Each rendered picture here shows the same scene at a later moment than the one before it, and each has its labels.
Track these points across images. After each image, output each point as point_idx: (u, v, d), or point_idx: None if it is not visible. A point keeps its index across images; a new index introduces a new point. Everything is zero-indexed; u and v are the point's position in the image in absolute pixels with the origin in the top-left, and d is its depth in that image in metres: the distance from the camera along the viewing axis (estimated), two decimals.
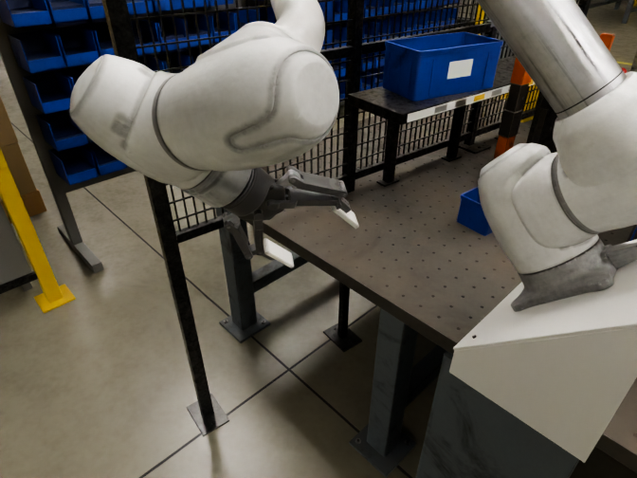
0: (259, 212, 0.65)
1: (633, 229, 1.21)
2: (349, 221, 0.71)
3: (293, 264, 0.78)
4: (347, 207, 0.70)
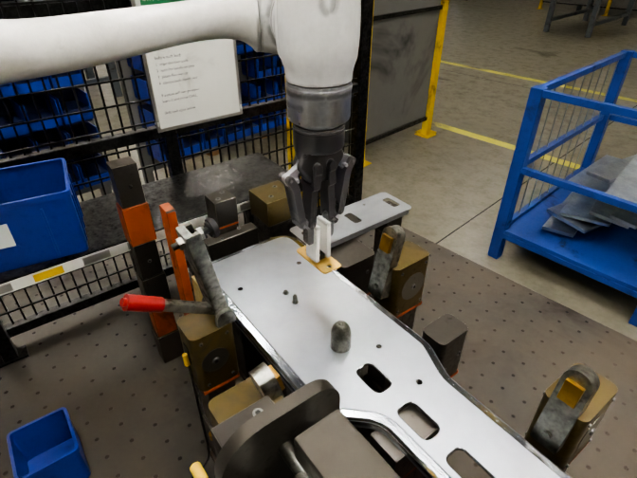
0: (319, 165, 0.66)
1: None
2: (329, 245, 0.76)
3: (318, 259, 0.76)
4: (332, 229, 0.76)
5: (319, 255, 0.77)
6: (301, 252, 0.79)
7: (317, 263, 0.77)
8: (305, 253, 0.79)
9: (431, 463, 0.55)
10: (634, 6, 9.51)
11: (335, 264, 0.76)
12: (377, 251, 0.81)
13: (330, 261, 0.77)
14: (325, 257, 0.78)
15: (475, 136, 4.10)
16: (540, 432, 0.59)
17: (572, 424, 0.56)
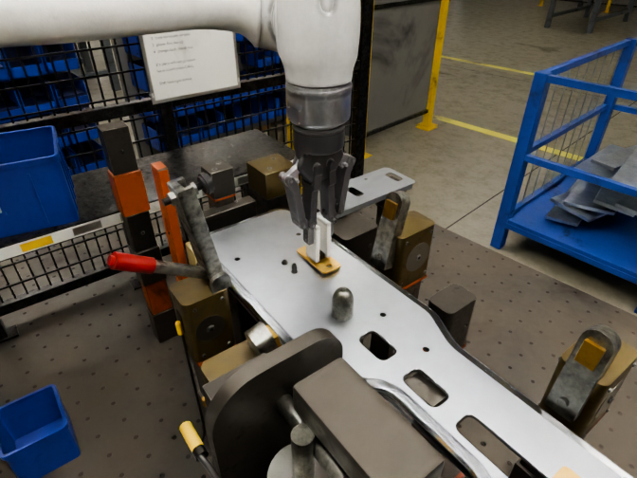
0: (319, 164, 0.66)
1: None
2: (329, 245, 0.76)
3: (318, 259, 0.76)
4: (332, 229, 0.76)
5: (319, 255, 0.77)
6: (301, 252, 0.79)
7: (317, 263, 0.77)
8: (305, 253, 0.79)
9: (440, 430, 0.51)
10: (635, 2, 9.47)
11: (335, 264, 0.76)
12: (381, 219, 0.77)
13: (330, 261, 0.77)
14: (325, 257, 0.78)
15: (476, 129, 4.06)
16: (555, 398, 0.55)
17: (590, 389, 0.52)
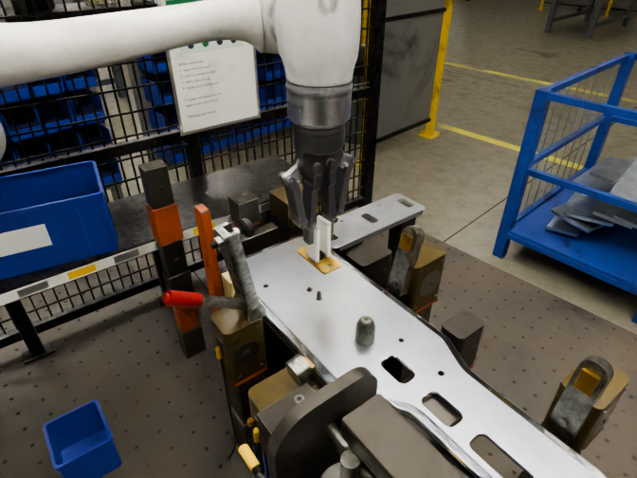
0: (320, 164, 0.66)
1: None
2: (329, 245, 0.76)
3: (318, 259, 0.76)
4: (332, 229, 0.76)
5: (319, 255, 0.77)
6: (301, 252, 0.79)
7: (317, 263, 0.76)
8: (305, 253, 0.79)
9: (456, 448, 0.59)
10: (635, 7, 9.55)
11: (335, 264, 0.76)
12: (397, 250, 0.85)
13: (330, 261, 0.77)
14: (325, 257, 0.78)
15: (478, 137, 4.14)
16: (557, 419, 0.63)
17: (587, 412, 0.59)
